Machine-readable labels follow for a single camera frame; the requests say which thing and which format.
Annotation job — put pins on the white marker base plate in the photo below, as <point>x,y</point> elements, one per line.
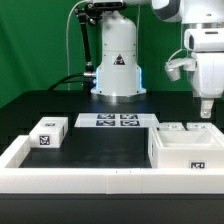
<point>116,120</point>

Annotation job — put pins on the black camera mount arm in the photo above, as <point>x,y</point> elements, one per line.
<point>88,15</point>

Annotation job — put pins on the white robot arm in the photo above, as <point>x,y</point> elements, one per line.
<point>118,75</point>

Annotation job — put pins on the white cabinet body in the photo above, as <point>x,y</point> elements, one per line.
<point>192,149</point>

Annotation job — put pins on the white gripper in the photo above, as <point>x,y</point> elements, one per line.
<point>207,49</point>

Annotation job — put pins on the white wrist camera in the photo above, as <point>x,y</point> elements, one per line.
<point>172,67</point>

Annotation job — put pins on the white U-shaped fence wall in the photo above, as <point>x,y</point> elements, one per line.
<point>14,179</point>

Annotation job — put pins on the white cabinet door panel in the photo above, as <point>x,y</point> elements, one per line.
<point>171,126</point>

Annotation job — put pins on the white cabinet top block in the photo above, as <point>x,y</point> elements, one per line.
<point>49,132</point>

